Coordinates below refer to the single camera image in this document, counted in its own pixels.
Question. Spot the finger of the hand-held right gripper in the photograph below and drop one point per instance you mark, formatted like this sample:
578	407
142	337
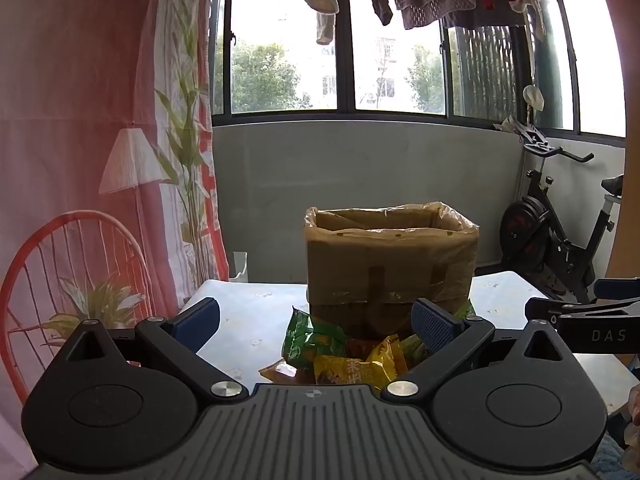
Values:
617	289
547	309

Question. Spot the white plastic bin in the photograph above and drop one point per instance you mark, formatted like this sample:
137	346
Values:
241	266

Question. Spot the white hanging cap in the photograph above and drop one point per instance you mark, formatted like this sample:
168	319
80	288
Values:
533	96

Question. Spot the orange yellow snack packet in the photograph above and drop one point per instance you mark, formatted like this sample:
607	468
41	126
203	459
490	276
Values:
387	360

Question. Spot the red snack packet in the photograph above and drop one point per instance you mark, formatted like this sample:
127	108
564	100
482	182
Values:
365	346

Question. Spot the small green snack packet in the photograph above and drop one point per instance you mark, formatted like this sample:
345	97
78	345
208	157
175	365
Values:
412	352

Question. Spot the black framed window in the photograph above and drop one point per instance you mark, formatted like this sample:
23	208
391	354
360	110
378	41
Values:
280	60

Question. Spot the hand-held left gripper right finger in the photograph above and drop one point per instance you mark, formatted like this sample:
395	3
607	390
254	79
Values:
434	325

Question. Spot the blue cloth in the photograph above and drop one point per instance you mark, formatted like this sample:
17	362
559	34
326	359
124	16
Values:
617	460

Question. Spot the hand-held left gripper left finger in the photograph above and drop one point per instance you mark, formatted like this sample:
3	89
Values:
197	321

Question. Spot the brown orange snack packet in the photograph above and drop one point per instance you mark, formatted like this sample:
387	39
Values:
280	372

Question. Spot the crumpled cloth on sill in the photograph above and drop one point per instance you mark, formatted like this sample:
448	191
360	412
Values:
509	124

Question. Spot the black exercise bike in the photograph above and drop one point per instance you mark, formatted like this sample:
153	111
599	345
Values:
540	240

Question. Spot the metal mesh window panel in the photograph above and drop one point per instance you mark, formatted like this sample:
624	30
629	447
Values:
482	72

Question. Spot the printed pink curtain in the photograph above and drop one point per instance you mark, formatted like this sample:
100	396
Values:
75	85

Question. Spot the brown cardboard box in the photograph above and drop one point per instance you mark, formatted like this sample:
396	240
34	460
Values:
385	280

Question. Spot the large green snack packet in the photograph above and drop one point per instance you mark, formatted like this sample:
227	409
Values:
310	340

